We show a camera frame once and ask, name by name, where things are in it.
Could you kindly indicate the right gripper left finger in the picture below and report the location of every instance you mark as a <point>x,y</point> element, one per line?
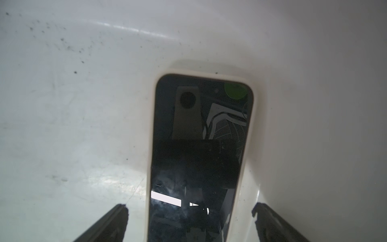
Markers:
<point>109,228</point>

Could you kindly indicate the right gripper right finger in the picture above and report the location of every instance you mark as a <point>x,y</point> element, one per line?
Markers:
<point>271,227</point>

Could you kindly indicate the white storage tray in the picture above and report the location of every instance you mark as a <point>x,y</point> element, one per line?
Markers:
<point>77,82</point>

